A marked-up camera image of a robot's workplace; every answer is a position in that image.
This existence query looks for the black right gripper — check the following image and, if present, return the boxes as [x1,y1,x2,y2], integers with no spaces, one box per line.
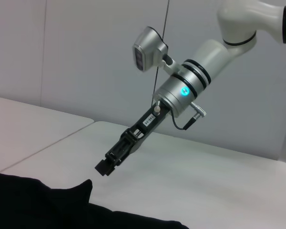
[94,101,171,177]

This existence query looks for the black t-shirt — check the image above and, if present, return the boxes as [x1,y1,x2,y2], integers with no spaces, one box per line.
[0,169,189,229]

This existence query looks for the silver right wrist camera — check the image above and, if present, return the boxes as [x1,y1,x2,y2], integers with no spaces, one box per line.
[132,25,182,77]

